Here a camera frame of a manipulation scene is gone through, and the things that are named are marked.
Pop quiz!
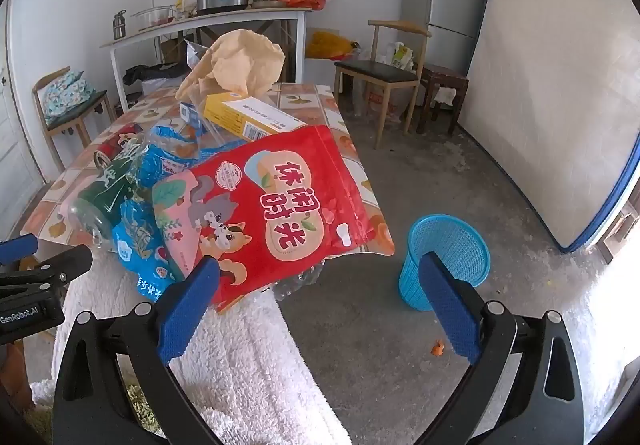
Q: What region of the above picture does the yellow and white box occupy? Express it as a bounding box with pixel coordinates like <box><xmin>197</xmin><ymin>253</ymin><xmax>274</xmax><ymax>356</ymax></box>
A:
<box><xmin>202</xmin><ymin>92</ymin><xmax>308</xmax><ymax>142</ymax></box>

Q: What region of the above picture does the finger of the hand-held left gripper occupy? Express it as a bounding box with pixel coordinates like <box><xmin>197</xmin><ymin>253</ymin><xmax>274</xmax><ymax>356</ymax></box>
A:
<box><xmin>17</xmin><ymin>245</ymin><xmax>94</xmax><ymax>287</ymax></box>
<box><xmin>0</xmin><ymin>234</ymin><xmax>40</xmax><ymax>267</ymax></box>

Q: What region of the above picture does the patterned cushion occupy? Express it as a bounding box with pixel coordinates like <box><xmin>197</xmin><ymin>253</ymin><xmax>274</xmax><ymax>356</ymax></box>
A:
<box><xmin>42</xmin><ymin>70</ymin><xmax>96</xmax><ymax>121</ymax></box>

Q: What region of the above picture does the clear bottle with green label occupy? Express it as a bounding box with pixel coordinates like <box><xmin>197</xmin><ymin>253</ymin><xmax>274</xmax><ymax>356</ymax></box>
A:
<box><xmin>67</xmin><ymin>138</ymin><xmax>161</xmax><ymax>251</ymax></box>

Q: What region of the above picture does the dark wooden stool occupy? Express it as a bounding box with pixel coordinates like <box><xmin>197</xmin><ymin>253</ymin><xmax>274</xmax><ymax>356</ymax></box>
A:
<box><xmin>415</xmin><ymin>64</ymin><xmax>471</xmax><ymax>135</ymax></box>

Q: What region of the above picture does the blue and white box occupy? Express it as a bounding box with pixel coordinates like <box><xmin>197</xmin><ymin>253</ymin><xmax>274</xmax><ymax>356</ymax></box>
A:
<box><xmin>179</xmin><ymin>101</ymin><xmax>213</xmax><ymax>136</ymax></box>

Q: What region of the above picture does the yellow plastic bag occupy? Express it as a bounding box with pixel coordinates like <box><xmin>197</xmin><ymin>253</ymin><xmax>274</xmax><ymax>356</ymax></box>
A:
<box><xmin>306</xmin><ymin>28</ymin><xmax>361</xmax><ymax>60</ymax></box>

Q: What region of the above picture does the beige paper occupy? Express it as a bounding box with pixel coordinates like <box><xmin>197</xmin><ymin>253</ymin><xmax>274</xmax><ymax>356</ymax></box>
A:
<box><xmin>177</xmin><ymin>29</ymin><xmax>287</xmax><ymax>101</ymax></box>

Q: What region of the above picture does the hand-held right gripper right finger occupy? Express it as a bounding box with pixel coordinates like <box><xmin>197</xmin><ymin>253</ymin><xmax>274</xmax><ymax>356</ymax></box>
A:
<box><xmin>419</xmin><ymin>252</ymin><xmax>586</xmax><ymax>445</ymax></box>

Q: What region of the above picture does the glass bowl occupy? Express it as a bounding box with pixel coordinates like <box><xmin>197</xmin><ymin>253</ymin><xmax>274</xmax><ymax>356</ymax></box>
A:
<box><xmin>131</xmin><ymin>5</ymin><xmax>176</xmax><ymax>31</ymax></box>

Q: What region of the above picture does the blue plastic waste basket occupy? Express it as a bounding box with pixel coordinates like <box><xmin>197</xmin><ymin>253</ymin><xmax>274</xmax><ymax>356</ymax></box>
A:
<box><xmin>398</xmin><ymin>214</ymin><xmax>492</xmax><ymax>312</ymax></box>

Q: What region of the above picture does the wooden chair with black seat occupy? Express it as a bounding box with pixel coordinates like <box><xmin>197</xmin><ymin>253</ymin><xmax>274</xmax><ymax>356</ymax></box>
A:
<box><xmin>334</xmin><ymin>20</ymin><xmax>432</xmax><ymax>148</ymax></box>

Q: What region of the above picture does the white door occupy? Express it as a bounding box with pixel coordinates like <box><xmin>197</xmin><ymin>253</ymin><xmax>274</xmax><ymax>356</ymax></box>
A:
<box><xmin>0</xmin><ymin>0</ymin><xmax>43</xmax><ymax>238</ymax></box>

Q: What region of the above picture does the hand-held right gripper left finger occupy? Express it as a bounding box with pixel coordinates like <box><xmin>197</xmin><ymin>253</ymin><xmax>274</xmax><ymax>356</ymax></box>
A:
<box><xmin>51</xmin><ymin>255</ymin><xmax>226</xmax><ymax>445</ymax></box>

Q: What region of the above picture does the wooden chair with cushion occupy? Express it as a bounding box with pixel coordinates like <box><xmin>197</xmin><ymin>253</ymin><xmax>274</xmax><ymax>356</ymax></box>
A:
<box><xmin>32</xmin><ymin>66</ymin><xmax>117</xmax><ymax>171</ymax></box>

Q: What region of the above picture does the white mattress with blue edge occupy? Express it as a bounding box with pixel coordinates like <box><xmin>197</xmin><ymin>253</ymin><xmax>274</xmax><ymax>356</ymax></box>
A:
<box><xmin>459</xmin><ymin>0</ymin><xmax>640</xmax><ymax>253</ymax></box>

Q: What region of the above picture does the blue snack bag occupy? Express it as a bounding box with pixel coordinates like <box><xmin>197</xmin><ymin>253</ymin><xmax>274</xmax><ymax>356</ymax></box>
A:
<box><xmin>112</xmin><ymin>124</ymin><xmax>236</xmax><ymax>303</ymax></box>

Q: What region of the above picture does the translucent shopping bag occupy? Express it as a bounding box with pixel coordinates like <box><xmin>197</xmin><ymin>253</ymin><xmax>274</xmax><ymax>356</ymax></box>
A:
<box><xmin>350</xmin><ymin>75</ymin><xmax>408</xmax><ymax>123</ymax></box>

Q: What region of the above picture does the long white table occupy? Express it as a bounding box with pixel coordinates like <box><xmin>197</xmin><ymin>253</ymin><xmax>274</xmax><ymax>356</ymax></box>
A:
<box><xmin>99</xmin><ymin>8</ymin><xmax>312</xmax><ymax>111</ymax></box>

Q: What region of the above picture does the red drink can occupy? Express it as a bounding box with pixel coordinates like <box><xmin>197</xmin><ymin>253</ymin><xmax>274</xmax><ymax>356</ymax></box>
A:
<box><xmin>92</xmin><ymin>122</ymin><xmax>147</xmax><ymax>171</ymax></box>

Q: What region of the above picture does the white fluffy towel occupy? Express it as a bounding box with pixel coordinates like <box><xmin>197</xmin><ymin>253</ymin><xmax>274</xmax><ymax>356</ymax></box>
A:
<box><xmin>30</xmin><ymin>245</ymin><xmax>353</xmax><ymax>445</ymax></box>

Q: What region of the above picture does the table with patterned tablecloth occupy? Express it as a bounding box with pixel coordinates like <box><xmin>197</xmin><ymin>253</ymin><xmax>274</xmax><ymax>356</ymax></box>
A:
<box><xmin>20</xmin><ymin>82</ymin><xmax>396</xmax><ymax>257</ymax></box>

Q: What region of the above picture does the white and green bag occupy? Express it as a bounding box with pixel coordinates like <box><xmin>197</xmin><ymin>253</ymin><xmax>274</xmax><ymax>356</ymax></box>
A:
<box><xmin>387</xmin><ymin>41</ymin><xmax>416</xmax><ymax>71</ymax></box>

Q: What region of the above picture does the red snack bag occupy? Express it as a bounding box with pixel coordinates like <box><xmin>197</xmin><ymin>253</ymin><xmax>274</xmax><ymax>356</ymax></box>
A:
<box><xmin>152</xmin><ymin>125</ymin><xmax>396</xmax><ymax>313</ymax></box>

